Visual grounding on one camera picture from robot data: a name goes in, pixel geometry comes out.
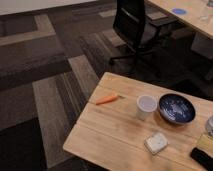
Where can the white sponge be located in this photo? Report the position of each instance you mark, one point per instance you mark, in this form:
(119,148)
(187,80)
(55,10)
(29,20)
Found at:
(156,143)

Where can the blue round coaster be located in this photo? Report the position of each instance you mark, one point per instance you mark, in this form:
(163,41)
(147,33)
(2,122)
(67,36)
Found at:
(179,11)

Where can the white plastic cup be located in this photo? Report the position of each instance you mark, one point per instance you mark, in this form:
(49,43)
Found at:
(146,105)

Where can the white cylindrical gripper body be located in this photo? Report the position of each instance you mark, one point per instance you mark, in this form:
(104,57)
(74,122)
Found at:
(209,126)

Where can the dark blue ceramic bowl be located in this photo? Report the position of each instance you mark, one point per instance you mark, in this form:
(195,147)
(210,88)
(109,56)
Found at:
(176,109)

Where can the light wooden far table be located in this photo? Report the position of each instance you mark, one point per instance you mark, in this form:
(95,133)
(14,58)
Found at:
(191,18)

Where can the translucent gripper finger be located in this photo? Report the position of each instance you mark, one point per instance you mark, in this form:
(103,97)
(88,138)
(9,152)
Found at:
(205,143)

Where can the clear glass on far table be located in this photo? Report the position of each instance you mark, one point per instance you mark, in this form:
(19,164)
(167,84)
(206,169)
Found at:
(206,12)

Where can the black office chair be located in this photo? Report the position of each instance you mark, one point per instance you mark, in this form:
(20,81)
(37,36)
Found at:
(139,25)

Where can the orange toy carrot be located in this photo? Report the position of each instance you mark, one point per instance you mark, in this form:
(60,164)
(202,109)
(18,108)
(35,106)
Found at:
(108,98)

